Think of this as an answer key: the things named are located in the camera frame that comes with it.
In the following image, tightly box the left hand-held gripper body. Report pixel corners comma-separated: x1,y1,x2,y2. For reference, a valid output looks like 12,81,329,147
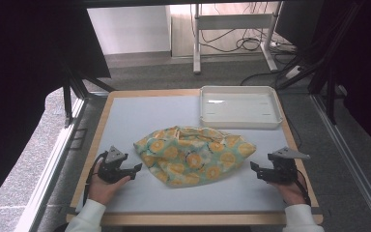
98,145,133,185

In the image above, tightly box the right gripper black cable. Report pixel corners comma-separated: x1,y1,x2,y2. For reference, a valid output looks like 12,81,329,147
294,168,312,207

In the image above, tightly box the silver metal rail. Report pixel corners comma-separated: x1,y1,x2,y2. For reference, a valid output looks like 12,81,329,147
14,98,89,232
311,94,371,232

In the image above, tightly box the tangle of black floor cables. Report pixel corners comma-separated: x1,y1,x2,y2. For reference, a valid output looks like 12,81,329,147
199,3,298,54

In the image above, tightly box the person's right hand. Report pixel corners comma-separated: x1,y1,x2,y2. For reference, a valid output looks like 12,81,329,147
269,175,307,207

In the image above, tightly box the white desk frame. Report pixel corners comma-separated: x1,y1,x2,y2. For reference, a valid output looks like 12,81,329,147
191,2,283,75

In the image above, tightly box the yellow flower patterned cloth bag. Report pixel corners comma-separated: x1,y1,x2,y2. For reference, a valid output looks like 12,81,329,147
133,125,258,189

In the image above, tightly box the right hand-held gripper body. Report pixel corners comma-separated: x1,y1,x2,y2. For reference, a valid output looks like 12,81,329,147
267,146,311,186

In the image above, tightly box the dark floor plate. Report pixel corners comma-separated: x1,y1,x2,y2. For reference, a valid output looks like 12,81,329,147
70,128,88,151

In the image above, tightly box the white power strip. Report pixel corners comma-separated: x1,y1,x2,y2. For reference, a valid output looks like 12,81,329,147
284,65,302,80

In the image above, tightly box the grey table mat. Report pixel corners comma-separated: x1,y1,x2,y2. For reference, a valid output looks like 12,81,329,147
75,95,311,215

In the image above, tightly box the dark curtain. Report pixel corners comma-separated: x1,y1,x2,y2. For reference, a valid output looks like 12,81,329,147
0,0,111,216
331,0,371,159

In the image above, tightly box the white plastic tray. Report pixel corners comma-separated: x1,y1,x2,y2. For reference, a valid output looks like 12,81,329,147
199,85,284,131

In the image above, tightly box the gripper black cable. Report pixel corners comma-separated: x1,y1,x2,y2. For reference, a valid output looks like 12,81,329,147
82,151,109,207
294,168,312,207

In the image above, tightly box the person's left hand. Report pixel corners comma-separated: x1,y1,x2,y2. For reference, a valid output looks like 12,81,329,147
87,162,131,206

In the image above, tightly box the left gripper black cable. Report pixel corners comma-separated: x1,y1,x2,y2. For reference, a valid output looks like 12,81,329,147
82,151,109,207

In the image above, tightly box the black metal stand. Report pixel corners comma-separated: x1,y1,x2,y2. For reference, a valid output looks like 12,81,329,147
61,62,116,129
274,0,366,126

